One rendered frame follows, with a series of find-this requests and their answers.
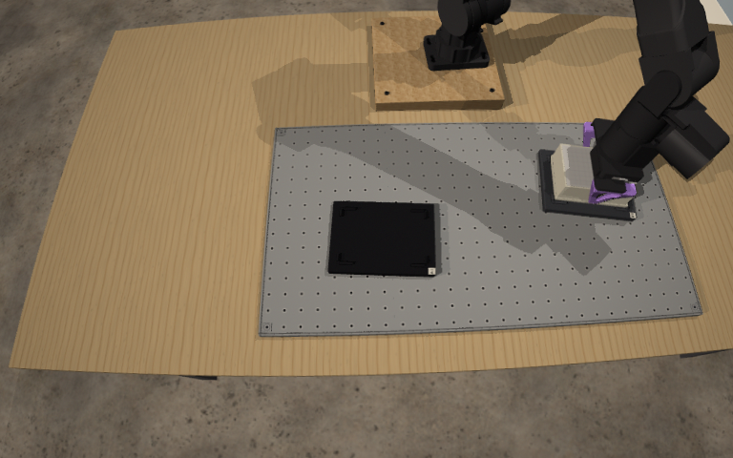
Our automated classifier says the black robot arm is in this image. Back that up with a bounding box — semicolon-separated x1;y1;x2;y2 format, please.
423;0;730;179

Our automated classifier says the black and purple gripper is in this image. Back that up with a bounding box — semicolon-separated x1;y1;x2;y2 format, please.
583;116;654;204

